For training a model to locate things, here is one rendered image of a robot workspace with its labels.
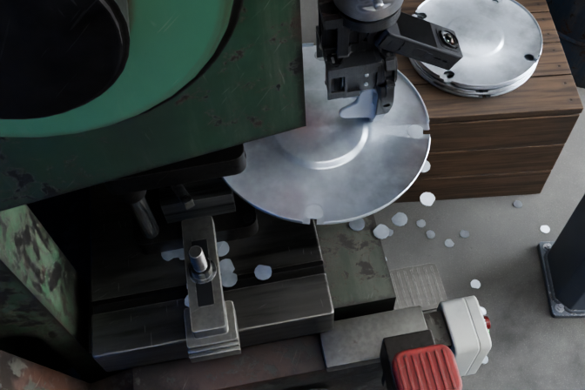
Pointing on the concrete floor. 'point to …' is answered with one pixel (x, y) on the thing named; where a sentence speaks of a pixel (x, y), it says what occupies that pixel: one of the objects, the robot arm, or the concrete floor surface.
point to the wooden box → (497, 119)
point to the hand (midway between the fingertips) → (376, 111)
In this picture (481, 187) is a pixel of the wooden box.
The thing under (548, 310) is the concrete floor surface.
